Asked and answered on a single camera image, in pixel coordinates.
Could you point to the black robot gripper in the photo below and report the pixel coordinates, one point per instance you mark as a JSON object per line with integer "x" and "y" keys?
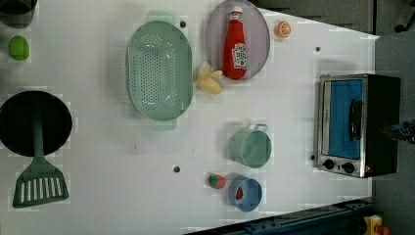
{"x": 404, "y": 131}

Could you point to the silver toaster oven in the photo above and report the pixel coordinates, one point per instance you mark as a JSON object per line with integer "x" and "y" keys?
{"x": 353, "y": 112}

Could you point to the yellow red object bottom right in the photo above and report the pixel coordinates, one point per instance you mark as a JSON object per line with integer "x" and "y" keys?
{"x": 375, "y": 226}

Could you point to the orange slice toy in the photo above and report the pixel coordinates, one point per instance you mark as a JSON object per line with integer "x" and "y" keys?
{"x": 283, "y": 29}

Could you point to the blue cup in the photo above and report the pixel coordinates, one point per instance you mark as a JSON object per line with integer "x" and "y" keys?
{"x": 252, "y": 193}

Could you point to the small red toy in cup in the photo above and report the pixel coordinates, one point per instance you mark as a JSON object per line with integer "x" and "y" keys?
{"x": 239, "y": 194}

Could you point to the red plush ketchup bottle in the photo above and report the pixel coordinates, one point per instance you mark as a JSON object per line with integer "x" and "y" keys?
{"x": 235, "y": 55}

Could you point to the grey round plate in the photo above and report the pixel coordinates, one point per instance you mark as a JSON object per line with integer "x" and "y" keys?
{"x": 256, "y": 34}

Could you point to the red strawberry toy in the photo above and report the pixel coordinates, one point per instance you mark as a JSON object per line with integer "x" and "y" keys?
{"x": 216, "y": 181}

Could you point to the yellow peeled banana toy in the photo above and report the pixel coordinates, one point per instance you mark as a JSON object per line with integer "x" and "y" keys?
{"x": 207, "y": 79}

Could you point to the green oval colander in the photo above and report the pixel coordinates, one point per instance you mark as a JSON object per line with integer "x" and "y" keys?
{"x": 159, "y": 70}

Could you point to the green slotted spatula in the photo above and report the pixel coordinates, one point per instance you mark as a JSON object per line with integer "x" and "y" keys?
{"x": 41, "y": 182}

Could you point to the black round pan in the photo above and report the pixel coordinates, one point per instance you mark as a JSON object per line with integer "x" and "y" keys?
{"x": 16, "y": 122}

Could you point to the green lime toy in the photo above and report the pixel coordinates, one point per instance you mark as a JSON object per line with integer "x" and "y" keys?
{"x": 18, "y": 48}

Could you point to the dark pot top left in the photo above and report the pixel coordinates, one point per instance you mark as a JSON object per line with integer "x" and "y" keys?
{"x": 17, "y": 7}

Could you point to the green cup with handle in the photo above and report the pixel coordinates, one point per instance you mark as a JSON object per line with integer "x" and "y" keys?
{"x": 251, "y": 146}

